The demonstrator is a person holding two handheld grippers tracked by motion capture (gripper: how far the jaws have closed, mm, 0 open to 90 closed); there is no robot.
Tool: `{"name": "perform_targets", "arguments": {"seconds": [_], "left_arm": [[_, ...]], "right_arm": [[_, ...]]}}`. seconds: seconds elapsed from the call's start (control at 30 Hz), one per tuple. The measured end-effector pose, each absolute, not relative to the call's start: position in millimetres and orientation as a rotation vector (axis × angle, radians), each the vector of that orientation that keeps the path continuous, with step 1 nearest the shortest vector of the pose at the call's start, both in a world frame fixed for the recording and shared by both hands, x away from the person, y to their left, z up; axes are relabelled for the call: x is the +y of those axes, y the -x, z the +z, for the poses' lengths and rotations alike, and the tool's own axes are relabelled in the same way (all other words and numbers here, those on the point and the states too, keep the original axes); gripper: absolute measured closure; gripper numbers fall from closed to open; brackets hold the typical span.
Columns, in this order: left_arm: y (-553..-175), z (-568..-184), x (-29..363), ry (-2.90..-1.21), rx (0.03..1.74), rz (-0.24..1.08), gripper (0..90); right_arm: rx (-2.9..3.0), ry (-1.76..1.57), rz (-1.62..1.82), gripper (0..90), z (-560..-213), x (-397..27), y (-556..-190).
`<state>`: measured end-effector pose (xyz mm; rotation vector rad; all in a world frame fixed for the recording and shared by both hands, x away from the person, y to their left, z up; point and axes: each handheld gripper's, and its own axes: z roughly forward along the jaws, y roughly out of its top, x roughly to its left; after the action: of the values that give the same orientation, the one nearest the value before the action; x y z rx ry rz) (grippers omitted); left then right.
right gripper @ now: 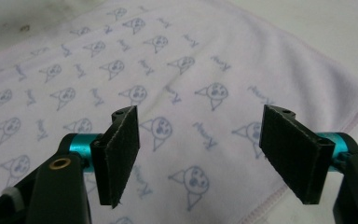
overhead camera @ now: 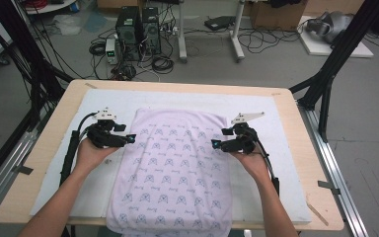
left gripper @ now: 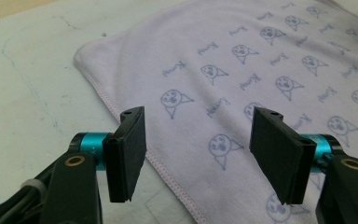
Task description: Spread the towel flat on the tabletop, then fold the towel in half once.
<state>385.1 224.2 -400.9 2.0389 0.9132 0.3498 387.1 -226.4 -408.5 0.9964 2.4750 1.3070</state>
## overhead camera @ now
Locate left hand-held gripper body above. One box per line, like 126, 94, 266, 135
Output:
86, 108, 128, 149

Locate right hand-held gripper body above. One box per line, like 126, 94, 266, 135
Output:
222, 112, 265, 155

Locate lilac printed towel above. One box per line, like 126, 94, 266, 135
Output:
106, 108, 235, 237

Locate person's left hand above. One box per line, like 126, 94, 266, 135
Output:
74, 137, 119, 176

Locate person's right hand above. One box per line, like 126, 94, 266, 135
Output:
231, 147, 272, 186

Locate white grid mat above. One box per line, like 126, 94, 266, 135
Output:
29, 88, 312, 223

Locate white power supply unit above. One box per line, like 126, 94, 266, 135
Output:
105, 38, 119, 65

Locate black tape strip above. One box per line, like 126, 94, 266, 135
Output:
13, 164, 34, 176

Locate grey tape strip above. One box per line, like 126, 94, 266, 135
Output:
317, 180, 341, 196

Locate black computer tower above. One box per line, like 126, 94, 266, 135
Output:
141, 6, 162, 55
115, 5, 142, 62

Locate thin wooden stick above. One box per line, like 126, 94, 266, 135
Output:
305, 201, 330, 226

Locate teal sheet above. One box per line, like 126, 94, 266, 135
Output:
85, 11, 108, 34

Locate black flat device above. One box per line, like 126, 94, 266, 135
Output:
204, 15, 236, 32

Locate clear plastic sheet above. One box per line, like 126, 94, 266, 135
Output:
52, 14, 82, 36

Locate white floor platform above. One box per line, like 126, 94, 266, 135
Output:
297, 15, 374, 58

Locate cardboard box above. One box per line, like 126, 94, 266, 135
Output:
250, 0, 307, 32

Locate white round table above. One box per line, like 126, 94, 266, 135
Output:
24, 0, 78, 15

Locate grey headset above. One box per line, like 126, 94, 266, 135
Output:
305, 11, 354, 43

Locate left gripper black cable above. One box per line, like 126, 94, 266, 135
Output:
59, 112, 98, 187

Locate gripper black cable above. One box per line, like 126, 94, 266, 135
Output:
59, 112, 98, 187
255, 137, 280, 198

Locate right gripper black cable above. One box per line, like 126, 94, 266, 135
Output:
255, 137, 280, 198

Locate tangled black cable bundle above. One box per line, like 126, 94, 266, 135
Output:
112, 63, 137, 82

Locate coiled black cable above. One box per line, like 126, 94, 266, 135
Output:
88, 40, 107, 56
151, 55, 176, 75

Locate aluminium rail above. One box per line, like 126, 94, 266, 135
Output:
0, 108, 52, 225
297, 105, 371, 237

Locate loose black floor cables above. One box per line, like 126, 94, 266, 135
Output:
238, 29, 300, 53

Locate white stand frame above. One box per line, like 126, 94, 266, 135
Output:
177, 0, 246, 63

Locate red cable coil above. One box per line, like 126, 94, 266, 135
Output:
24, 0, 48, 9

